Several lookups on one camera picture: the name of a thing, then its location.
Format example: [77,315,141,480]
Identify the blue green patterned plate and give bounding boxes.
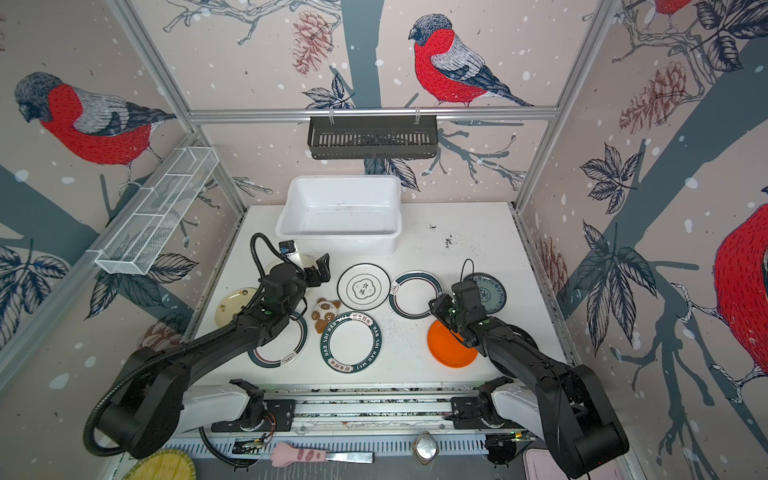
[464,272,508,315]

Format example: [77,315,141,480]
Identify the white plate green rim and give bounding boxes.
[248,313,308,369]
[388,271,443,320]

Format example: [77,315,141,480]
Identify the black plate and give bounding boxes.
[503,325,540,364]

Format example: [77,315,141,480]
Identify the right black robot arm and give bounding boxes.
[429,281,630,478]

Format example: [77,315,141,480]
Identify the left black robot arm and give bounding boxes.
[83,254,331,459]

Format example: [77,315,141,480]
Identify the white plastic bin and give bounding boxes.
[276,175,402,256]

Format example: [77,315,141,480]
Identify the cream round plate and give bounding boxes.
[264,253,316,274]

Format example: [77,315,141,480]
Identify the orange plate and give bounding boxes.
[427,320,478,369]

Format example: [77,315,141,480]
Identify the white plate with flower outline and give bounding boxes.
[337,263,391,312]

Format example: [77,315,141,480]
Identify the small yellowish saucer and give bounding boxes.
[214,287,257,327]

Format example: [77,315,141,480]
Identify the white plate dark lettered rim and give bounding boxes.
[320,312,383,374]

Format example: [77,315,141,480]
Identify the metal cup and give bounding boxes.
[411,432,440,466]

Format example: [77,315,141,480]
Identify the black hanging basket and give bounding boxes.
[307,116,438,160]

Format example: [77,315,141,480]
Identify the yellow woven mat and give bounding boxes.
[123,449,197,480]

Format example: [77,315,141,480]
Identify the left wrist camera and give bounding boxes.
[279,240,303,267]

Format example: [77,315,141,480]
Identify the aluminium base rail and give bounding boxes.
[128,383,619,439]

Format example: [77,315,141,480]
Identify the pink handled scraper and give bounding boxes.
[270,443,374,468]

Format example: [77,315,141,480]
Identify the white wire mesh shelf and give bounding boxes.
[95,146,219,275]

